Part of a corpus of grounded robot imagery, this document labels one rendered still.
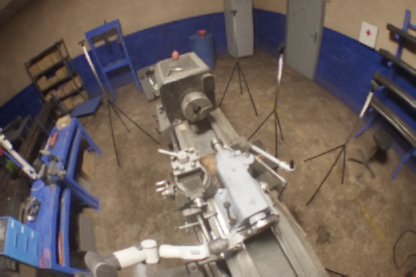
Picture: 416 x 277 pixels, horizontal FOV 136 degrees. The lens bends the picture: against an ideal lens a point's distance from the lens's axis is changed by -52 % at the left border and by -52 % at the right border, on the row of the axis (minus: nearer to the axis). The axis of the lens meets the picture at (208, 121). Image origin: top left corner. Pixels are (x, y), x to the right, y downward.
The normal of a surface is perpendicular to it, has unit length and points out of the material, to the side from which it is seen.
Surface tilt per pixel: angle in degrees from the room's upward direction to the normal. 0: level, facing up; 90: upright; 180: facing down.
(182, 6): 90
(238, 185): 0
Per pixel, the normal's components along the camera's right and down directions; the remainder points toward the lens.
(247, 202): -0.13, -0.72
